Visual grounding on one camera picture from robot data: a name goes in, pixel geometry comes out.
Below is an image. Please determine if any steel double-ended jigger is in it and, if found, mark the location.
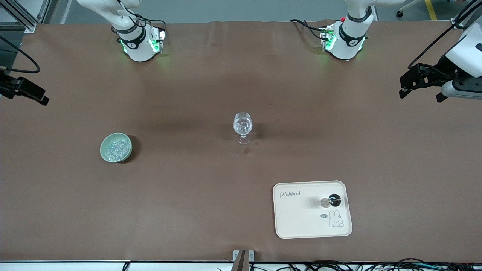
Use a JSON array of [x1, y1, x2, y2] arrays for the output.
[[320, 193, 342, 209]]

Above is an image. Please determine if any pile of clear ice cubes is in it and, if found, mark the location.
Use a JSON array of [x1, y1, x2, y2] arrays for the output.
[[104, 139, 130, 161]]

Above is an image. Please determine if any clear stemmed wine glass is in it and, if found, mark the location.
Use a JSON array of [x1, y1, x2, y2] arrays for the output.
[[233, 112, 253, 145]]

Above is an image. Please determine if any office chair base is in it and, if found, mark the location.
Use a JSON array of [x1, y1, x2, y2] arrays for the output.
[[395, 0, 428, 18]]

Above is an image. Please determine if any pale green ceramic bowl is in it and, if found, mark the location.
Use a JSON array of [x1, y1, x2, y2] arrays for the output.
[[100, 132, 133, 163]]

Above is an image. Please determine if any cream rabbit print tray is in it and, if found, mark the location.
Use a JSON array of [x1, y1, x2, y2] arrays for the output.
[[273, 180, 353, 239]]

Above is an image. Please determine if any brown table cover mat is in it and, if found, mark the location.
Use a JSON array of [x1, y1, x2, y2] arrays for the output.
[[0, 20, 482, 263]]

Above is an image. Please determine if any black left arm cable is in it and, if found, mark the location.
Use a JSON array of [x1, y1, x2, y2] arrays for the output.
[[409, 0, 482, 70]]

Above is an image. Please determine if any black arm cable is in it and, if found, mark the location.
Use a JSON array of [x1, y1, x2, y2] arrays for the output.
[[409, 0, 482, 70], [0, 35, 41, 73]]

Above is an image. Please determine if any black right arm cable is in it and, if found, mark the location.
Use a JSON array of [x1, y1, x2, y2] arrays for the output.
[[0, 35, 41, 73]]

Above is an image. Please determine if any aluminium frame profile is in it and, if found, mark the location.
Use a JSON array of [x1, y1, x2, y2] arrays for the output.
[[453, 0, 482, 29], [0, 0, 51, 33]]

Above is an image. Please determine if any black left base cable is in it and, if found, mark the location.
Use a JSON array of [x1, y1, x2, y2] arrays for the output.
[[289, 19, 328, 41]]

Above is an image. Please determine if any black base cable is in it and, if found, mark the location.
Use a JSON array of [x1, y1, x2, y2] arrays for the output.
[[289, 19, 328, 41], [113, 0, 167, 34]]

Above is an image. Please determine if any black right base cable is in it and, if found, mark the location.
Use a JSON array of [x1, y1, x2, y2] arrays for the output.
[[113, 0, 167, 34]]

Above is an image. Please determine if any black cable bundle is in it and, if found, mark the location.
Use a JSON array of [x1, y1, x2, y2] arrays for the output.
[[217, 258, 482, 271]]

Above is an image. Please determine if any grey metal mount bracket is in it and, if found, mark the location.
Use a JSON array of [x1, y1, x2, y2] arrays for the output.
[[233, 250, 255, 271]]

